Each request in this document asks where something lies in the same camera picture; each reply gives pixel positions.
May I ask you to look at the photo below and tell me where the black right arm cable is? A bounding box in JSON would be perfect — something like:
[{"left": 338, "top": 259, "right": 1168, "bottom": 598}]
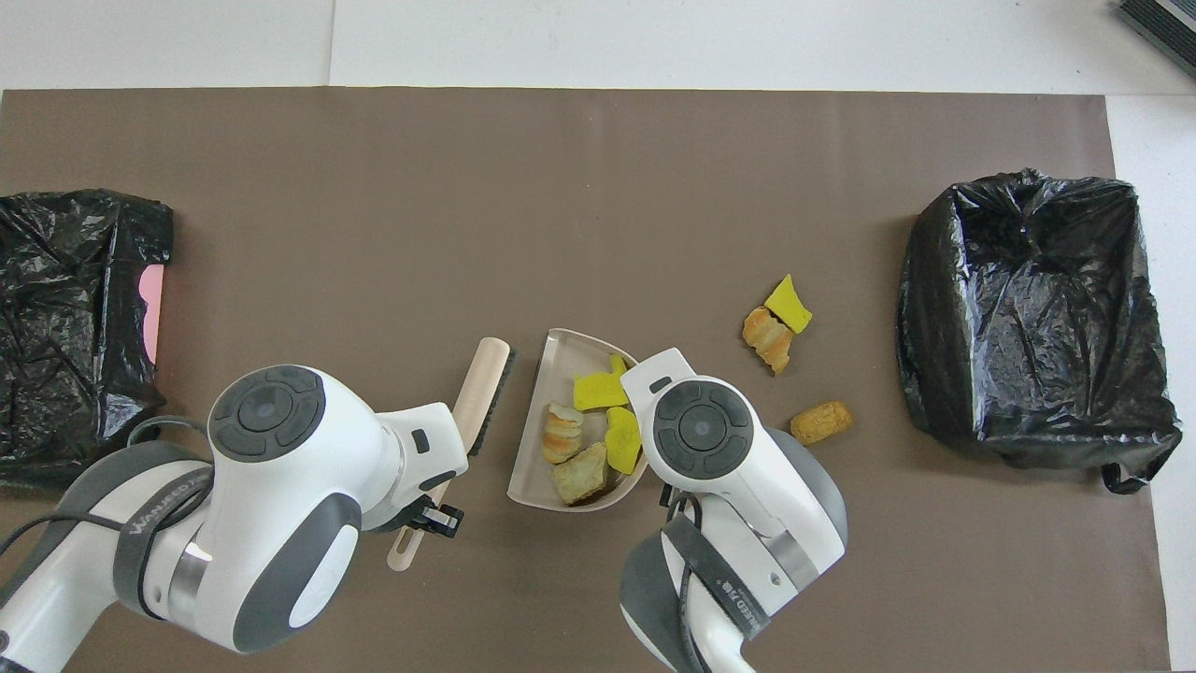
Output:
[{"left": 665, "top": 494, "right": 713, "bottom": 673}]

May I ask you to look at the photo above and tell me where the pink bin in black bag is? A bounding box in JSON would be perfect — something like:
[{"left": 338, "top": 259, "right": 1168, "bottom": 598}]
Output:
[{"left": 0, "top": 189, "right": 176, "bottom": 489}]

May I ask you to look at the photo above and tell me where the open bin with black bag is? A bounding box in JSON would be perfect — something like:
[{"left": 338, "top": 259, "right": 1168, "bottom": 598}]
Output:
[{"left": 895, "top": 168, "right": 1184, "bottom": 495}]

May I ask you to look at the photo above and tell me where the brown paper table mat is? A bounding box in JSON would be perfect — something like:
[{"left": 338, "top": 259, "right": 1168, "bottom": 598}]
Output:
[{"left": 0, "top": 87, "right": 1172, "bottom": 673}]

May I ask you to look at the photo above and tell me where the pale cream sponge piece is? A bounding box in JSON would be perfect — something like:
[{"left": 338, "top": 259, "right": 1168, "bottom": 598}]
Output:
[
  {"left": 548, "top": 441, "right": 611, "bottom": 507},
  {"left": 541, "top": 401, "right": 586, "bottom": 466}
]

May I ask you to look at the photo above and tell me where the dark grey ribbed device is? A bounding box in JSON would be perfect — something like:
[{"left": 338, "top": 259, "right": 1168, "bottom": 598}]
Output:
[{"left": 1116, "top": 0, "right": 1196, "bottom": 79}]

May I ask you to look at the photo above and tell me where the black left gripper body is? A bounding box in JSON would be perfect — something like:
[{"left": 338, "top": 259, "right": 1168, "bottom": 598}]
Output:
[{"left": 409, "top": 498, "right": 466, "bottom": 542}]

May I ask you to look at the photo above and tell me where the beige brush with black bristles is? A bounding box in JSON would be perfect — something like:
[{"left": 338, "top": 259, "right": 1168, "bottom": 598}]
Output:
[{"left": 387, "top": 336, "right": 518, "bottom": 574}]

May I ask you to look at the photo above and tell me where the orange striped sponge piece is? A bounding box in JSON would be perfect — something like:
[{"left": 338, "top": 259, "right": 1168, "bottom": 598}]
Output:
[{"left": 742, "top": 306, "right": 795, "bottom": 377}]

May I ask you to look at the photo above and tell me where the beige plastic dustpan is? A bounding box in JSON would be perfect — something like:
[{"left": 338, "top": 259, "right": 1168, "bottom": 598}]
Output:
[{"left": 505, "top": 327, "right": 652, "bottom": 514}]

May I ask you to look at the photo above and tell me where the mustard brown sponge piece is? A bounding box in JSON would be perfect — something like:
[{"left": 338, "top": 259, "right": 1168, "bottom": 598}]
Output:
[{"left": 789, "top": 400, "right": 855, "bottom": 447}]

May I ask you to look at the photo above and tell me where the yellow sponge piece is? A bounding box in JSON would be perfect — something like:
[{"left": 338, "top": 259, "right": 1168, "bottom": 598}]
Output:
[
  {"left": 763, "top": 273, "right": 814, "bottom": 336},
  {"left": 605, "top": 406, "right": 645, "bottom": 476},
  {"left": 572, "top": 353, "right": 631, "bottom": 413}
]

